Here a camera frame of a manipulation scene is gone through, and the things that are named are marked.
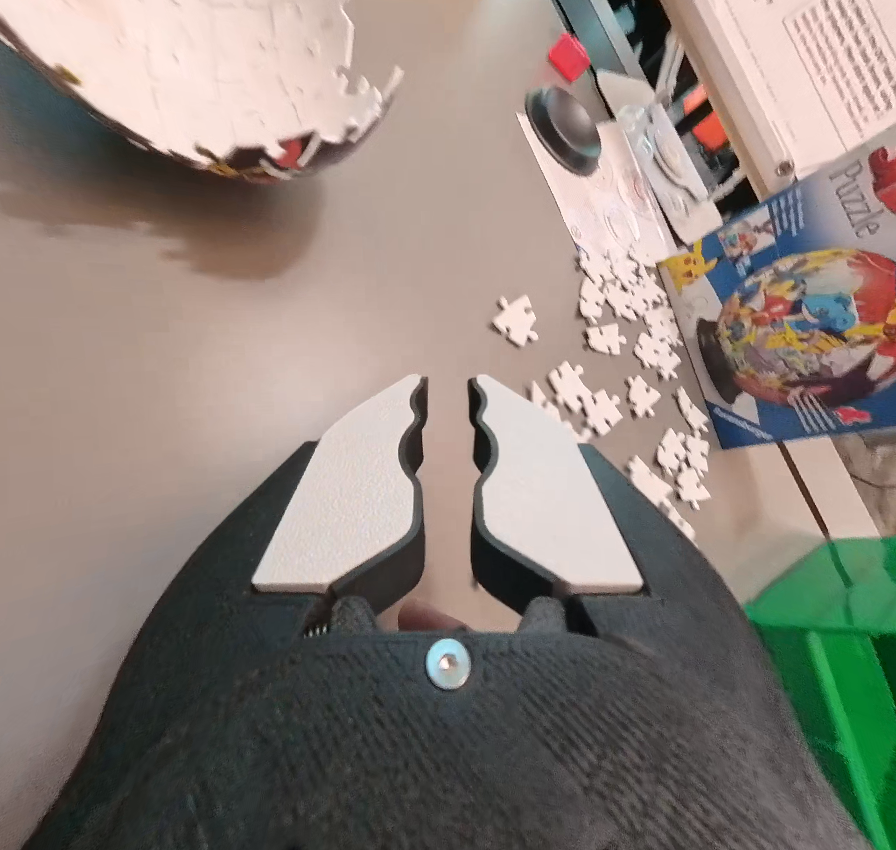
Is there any green plastic bin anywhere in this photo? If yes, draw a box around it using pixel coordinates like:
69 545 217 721
742 537 896 850

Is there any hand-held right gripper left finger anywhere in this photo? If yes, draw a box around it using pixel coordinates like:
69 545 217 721
250 372 430 614

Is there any orange traffic cone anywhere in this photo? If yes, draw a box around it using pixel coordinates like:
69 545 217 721
682 90 729 154

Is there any black flat tablet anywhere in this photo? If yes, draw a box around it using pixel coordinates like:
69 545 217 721
528 0 646 88

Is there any blue printed puzzle box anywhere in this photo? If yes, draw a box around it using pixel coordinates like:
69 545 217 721
657 143 896 453

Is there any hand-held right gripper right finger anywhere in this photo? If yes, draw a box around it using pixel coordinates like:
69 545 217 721
467 372 645 617

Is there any pile of white puzzle pieces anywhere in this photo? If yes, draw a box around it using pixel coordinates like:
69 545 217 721
490 241 715 544

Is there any person's right hand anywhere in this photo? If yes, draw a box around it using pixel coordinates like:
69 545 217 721
398 599 472 632

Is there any black round ball stand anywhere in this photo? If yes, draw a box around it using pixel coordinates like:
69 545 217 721
525 87 604 179

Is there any white instruction board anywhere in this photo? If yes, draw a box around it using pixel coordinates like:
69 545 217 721
640 0 896 194

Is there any small red block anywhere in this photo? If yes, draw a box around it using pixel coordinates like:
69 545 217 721
548 33 589 83

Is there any white paper instruction leaflet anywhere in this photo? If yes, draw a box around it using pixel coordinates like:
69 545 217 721
516 109 676 250

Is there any assembled white puzzle ball shell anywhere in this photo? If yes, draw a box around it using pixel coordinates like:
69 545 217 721
0 0 407 187

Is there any white plastic device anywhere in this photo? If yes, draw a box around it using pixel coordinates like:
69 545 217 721
595 71 723 243

